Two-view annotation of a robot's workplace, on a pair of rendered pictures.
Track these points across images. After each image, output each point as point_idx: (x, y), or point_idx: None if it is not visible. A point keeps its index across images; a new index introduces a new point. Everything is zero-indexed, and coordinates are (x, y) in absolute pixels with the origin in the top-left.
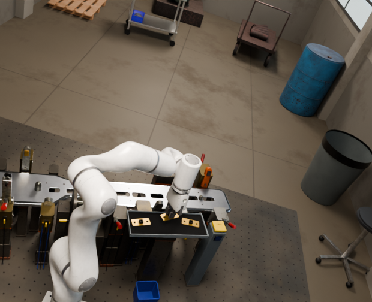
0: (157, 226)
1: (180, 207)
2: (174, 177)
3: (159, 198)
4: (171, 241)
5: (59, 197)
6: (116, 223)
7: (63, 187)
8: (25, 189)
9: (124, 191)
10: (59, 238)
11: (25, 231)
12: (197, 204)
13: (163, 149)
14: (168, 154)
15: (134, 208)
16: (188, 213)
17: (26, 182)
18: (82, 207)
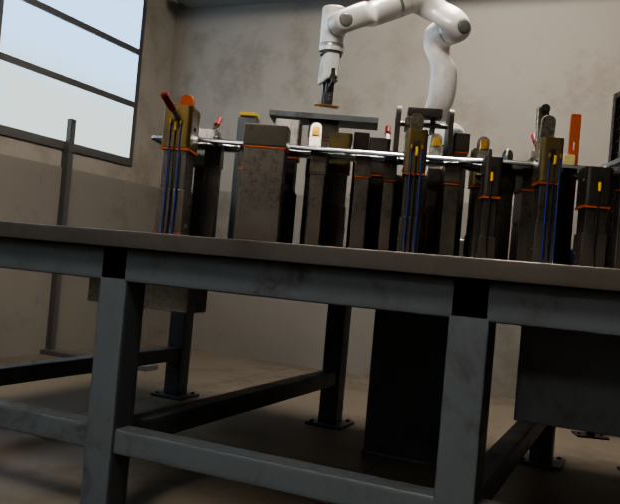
0: None
1: None
2: (343, 41)
3: (296, 150)
4: None
5: (469, 165)
6: (390, 131)
7: (465, 161)
8: (526, 167)
9: (359, 153)
10: (459, 125)
11: (509, 255)
12: (227, 146)
13: (368, 4)
14: (369, 1)
15: (360, 132)
16: (290, 111)
17: (529, 165)
18: (449, 57)
